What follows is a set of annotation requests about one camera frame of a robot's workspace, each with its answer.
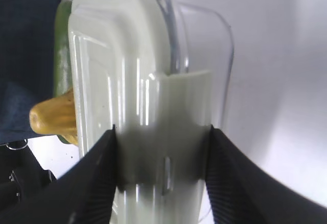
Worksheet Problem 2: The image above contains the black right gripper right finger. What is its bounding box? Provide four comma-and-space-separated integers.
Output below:
205, 127, 326, 223

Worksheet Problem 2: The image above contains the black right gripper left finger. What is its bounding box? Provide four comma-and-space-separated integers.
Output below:
1, 129, 118, 223

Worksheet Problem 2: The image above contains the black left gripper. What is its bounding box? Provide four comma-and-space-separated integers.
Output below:
1, 145, 56, 204

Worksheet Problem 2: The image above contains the yellow squash toy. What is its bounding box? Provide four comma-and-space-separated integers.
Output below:
29, 89, 78, 146

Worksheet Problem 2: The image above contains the green cucumber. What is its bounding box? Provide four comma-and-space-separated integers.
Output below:
53, 0, 73, 97

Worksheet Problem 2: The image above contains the green lid glass food container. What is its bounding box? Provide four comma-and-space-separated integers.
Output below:
68, 0, 234, 223

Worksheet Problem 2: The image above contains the dark blue insulated lunch bag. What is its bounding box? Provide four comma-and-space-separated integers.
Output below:
1, 0, 61, 144

